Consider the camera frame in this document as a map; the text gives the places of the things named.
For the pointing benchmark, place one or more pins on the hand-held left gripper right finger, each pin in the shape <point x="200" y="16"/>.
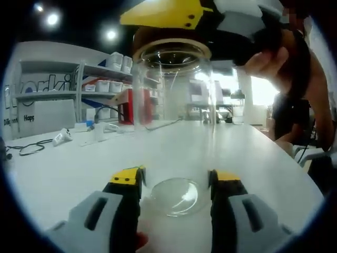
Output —
<point x="252" y="224"/>

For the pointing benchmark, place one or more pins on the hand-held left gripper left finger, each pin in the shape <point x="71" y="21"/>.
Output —
<point x="105" y="216"/>

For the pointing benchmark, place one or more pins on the brown wooden lid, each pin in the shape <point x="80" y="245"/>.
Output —
<point x="205" y="51"/>

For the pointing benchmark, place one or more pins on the clear glass coffee can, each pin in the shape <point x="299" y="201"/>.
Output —
<point x="179" y="147"/>

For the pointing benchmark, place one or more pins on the person's left hand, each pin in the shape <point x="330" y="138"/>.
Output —
<point x="142" y="240"/>

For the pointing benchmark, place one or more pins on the round ceiling light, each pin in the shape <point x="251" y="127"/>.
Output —
<point x="39" y="7"/>
<point x="52" y="19"/>
<point x="111" y="34"/>

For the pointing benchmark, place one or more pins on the white table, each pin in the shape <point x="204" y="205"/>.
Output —
<point x="79" y="163"/>

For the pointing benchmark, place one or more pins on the white charger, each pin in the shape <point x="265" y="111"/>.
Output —
<point x="100" y="131"/>

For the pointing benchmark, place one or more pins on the person's legs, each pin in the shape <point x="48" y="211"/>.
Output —
<point x="323" y="176"/>

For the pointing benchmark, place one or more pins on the row of white storage bins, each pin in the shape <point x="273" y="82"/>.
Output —
<point x="116" y="85"/>

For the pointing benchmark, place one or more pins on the white game controller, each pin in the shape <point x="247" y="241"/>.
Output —
<point x="62" y="136"/>
<point x="111" y="127"/>

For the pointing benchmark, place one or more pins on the grey white chair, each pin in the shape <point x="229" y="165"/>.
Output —
<point x="310" y="154"/>

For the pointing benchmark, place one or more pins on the blue white box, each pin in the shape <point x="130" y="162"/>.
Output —
<point x="84" y="125"/>

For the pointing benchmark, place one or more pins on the red box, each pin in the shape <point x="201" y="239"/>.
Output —
<point x="125" y="110"/>

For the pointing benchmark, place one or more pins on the clear glass cup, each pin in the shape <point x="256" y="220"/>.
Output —
<point x="238" y="116"/>

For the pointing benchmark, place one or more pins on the black desk device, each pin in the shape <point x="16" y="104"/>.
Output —
<point x="237" y="95"/>

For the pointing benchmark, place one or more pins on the white desk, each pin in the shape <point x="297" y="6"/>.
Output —
<point x="226" y="105"/>

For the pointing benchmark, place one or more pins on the grey board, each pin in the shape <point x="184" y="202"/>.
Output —
<point x="47" y="116"/>

